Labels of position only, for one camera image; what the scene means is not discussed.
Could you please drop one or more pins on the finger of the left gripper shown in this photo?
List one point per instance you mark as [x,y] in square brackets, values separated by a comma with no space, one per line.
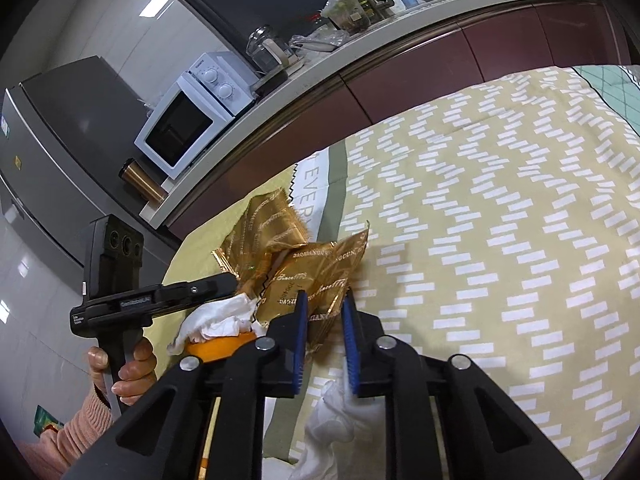
[188,295]

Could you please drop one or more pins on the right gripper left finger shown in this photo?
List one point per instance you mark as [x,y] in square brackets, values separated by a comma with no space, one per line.
[205,420]

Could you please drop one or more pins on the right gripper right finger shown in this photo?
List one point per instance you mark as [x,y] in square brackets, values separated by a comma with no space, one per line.
[444,419]

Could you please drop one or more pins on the white tissue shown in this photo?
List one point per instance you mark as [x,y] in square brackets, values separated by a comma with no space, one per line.
[344,436]
[229,317]

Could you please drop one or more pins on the gold foil wrapper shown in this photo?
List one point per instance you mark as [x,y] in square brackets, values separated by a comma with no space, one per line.
[323,271]
[269,225]

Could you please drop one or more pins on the white kitchen counter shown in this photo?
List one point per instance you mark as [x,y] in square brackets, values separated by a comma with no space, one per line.
[317,78]

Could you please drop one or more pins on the person left hand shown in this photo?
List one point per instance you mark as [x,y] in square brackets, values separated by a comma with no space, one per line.
[135,377]

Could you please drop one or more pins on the copper thermos tumbler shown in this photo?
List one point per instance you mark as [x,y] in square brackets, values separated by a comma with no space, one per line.
[132,173]

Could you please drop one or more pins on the grey double door refrigerator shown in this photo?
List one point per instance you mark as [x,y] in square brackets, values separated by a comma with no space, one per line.
[65,134]

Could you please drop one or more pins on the white microwave oven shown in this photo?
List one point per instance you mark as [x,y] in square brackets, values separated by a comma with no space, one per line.
[202,103]

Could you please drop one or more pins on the yellow patterned tablecloth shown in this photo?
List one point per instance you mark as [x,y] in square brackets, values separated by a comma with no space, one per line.
[503,224]

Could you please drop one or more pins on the glass kettle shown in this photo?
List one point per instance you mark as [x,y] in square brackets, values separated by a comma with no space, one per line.
[269,52]

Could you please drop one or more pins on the plastic food bag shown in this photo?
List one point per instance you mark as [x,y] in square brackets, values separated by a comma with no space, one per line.
[347,15]

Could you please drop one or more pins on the maroon base cabinets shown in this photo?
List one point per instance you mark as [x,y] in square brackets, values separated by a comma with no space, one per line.
[436,61]

